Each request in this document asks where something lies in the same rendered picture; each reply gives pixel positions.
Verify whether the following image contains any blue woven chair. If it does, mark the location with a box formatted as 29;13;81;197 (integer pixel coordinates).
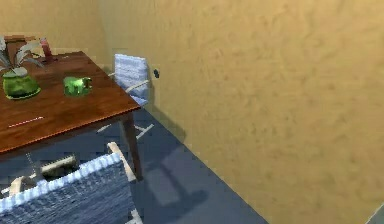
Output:
96;53;156;141
0;141;145;224

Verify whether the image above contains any brown wooden table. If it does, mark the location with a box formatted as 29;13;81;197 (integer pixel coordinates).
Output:
0;50;145;182

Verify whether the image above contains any red pencil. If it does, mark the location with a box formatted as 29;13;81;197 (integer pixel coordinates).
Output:
7;115;45;129

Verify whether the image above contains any green potted house plant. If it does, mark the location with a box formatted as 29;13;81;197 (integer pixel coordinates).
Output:
0;35;46;101

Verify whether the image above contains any red book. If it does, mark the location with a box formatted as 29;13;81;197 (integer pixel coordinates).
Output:
39;37;55;63

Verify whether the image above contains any green glass cup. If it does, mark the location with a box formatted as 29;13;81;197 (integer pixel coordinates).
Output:
62;76;93;98

